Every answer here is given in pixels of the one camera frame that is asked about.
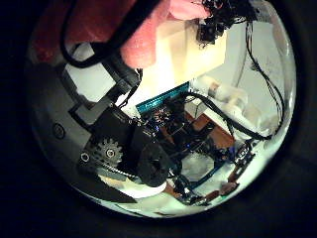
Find orange button shirt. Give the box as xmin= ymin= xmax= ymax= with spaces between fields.
xmin=33 ymin=0 xmax=212 ymax=69

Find thick black cable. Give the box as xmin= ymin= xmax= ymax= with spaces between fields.
xmin=58 ymin=0 xmax=160 ymax=69

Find thin black wire bundle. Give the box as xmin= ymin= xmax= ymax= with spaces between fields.
xmin=245 ymin=21 xmax=285 ymax=133

